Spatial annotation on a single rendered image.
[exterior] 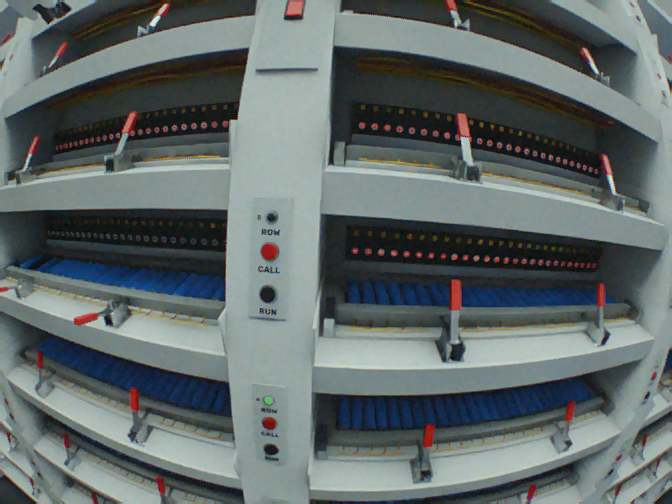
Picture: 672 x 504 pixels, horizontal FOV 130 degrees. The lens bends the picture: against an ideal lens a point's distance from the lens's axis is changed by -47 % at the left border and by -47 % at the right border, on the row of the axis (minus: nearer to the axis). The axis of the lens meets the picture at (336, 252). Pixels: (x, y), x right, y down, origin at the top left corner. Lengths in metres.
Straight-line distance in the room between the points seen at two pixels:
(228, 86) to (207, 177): 0.30
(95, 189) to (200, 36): 0.24
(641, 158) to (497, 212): 0.45
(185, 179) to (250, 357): 0.21
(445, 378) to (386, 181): 0.23
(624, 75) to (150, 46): 0.87
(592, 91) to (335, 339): 0.52
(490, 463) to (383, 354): 0.28
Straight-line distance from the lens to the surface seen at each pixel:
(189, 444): 0.51
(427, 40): 0.39
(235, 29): 0.41
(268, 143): 0.31
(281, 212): 0.29
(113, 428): 0.58
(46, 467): 1.00
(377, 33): 0.38
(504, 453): 0.55
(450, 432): 0.50
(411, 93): 0.56
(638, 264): 0.69
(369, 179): 0.30
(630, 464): 1.02
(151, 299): 0.43
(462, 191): 0.32
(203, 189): 0.33
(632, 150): 0.73
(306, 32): 0.36
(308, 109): 0.32
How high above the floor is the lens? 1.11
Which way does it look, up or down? 4 degrees down
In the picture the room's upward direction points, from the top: 3 degrees clockwise
